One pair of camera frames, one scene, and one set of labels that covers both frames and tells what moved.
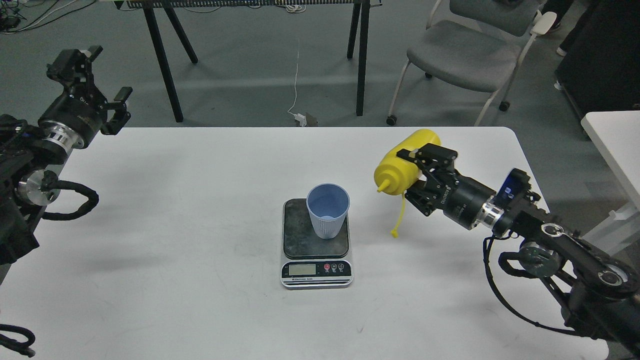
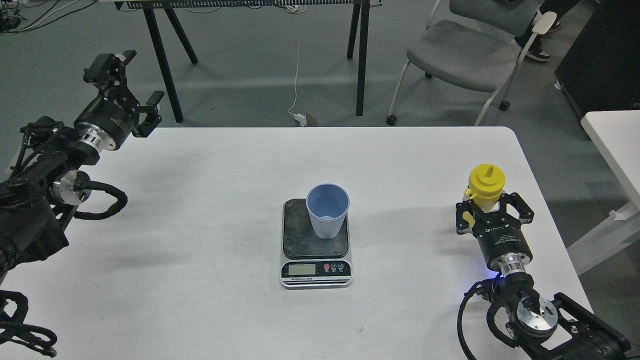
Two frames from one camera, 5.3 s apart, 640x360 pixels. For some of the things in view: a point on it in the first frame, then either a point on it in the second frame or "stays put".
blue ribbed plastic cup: x=328 y=204 stays put
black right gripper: x=461 y=199 to x=504 y=242
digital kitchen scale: x=310 y=262 stays put
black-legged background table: x=159 y=10 stays put
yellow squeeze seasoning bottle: x=398 y=175 to x=486 y=182
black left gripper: x=77 y=117 to x=108 y=120
